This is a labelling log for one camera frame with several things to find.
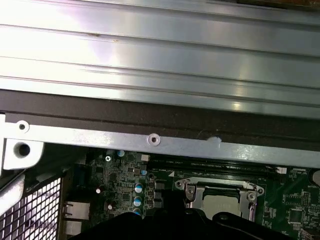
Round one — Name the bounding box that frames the black RAM slot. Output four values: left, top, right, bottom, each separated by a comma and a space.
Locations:
141, 154, 288, 173
149, 164, 278, 177

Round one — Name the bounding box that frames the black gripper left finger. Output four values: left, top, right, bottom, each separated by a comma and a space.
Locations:
76, 189, 175, 240

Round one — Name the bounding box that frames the silver CPU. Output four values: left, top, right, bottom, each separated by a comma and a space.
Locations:
202, 193, 242, 218

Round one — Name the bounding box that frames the silver network port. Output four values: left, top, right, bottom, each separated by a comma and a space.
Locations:
62, 201, 91, 218

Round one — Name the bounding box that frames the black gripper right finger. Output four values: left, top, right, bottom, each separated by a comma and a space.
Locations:
173, 189, 297, 240

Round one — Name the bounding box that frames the black PC case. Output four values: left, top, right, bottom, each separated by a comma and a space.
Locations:
0, 88, 320, 240

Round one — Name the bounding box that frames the green motherboard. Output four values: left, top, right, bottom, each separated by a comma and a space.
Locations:
62, 148, 320, 240

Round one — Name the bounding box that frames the coin battery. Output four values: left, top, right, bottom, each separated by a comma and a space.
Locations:
309, 168, 320, 186

